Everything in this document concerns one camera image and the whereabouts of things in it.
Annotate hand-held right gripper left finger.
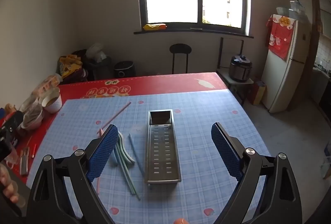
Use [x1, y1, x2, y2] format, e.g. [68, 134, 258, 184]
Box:
[26, 124, 119, 224]

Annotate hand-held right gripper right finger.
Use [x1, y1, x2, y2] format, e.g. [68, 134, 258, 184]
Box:
[211, 122, 303, 224]

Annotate blue spoon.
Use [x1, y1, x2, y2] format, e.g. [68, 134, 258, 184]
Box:
[111, 150, 120, 167]

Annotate white spoon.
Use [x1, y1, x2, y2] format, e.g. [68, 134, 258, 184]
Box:
[115, 136, 130, 166]

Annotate green spoon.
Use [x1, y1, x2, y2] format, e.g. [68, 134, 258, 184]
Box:
[118, 132, 136, 166]

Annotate blue chopstick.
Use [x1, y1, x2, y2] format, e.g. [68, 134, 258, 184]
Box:
[128, 133, 145, 178]

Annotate metal utensil tray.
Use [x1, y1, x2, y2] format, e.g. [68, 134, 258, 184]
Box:
[147, 109, 182, 185]

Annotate person's left hand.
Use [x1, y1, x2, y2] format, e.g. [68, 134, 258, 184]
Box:
[0, 163, 21, 207]

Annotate plastic covered bowl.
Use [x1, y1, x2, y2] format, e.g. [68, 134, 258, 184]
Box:
[20, 103, 44, 130]

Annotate blue plaid table mat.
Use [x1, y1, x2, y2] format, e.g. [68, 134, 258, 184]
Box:
[26, 90, 272, 224]

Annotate metal peeler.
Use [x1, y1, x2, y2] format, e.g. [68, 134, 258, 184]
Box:
[19, 147, 30, 176]

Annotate white bowl with soup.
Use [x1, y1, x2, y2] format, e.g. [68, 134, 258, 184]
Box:
[41, 88, 63, 114]

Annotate orange bread packet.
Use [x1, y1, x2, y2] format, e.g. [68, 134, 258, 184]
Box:
[33, 74, 63, 97]

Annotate orange paper bag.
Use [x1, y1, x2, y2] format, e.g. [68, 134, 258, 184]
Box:
[252, 80, 267, 106]

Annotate small white side table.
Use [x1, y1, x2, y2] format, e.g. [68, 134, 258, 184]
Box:
[217, 69, 254, 106]

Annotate dark red clothing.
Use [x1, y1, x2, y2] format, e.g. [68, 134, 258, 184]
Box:
[62, 50, 90, 83]

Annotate dark trash bin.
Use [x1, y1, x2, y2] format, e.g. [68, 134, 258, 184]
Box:
[85, 57, 115, 81]

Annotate black pressure cooker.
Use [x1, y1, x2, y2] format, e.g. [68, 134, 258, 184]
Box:
[229, 55, 253, 82]

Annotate yellow clothing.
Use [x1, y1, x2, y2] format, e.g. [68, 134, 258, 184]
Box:
[59, 55, 84, 78]

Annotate white refrigerator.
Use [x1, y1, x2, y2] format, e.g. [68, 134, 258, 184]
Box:
[261, 15, 312, 113]

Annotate white plastic bag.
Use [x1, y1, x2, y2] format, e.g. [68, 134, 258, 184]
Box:
[86, 43, 107, 62]

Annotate black round stool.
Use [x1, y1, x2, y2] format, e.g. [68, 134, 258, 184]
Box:
[170, 43, 192, 75]

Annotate red printed cloth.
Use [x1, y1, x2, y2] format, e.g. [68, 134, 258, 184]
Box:
[266, 14, 296, 60]

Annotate yellow snack packet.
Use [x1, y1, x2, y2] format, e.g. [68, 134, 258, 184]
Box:
[143, 23, 167, 31]

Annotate clear plastic containers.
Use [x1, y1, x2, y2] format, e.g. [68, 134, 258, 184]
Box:
[276, 0, 307, 20]

